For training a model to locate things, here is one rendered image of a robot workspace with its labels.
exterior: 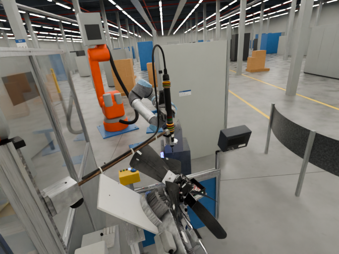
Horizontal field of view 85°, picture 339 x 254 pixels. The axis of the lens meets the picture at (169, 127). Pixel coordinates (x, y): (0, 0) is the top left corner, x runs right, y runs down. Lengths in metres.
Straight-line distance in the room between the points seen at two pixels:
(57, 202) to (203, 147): 3.03
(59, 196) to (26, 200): 0.09
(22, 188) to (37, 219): 0.12
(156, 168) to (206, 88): 2.22
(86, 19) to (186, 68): 2.68
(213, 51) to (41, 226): 2.91
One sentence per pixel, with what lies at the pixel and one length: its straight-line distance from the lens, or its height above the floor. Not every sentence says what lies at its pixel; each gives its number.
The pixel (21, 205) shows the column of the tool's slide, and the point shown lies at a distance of 0.73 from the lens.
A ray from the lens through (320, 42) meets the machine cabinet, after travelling 12.11.
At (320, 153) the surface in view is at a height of 0.73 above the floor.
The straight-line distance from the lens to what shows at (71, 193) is 0.77.
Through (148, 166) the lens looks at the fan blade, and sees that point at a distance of 1.13.
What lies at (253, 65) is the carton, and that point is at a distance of 13.43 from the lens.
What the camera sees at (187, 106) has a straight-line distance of 3.09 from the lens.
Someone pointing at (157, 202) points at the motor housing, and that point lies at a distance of 1.17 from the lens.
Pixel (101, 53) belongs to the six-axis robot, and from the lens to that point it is 4.93.
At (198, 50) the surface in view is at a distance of 3.03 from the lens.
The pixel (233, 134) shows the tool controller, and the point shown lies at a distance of 1.73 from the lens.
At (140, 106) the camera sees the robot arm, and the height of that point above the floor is 1.58.
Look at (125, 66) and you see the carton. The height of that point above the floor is 1.31.
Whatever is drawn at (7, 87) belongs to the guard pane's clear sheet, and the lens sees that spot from 1.10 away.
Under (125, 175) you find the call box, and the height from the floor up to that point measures 1.07.
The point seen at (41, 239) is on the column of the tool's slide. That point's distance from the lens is 0.80.
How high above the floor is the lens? 1.99
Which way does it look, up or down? 24 degrees down
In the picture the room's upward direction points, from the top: 5 degrees counter-clockwise
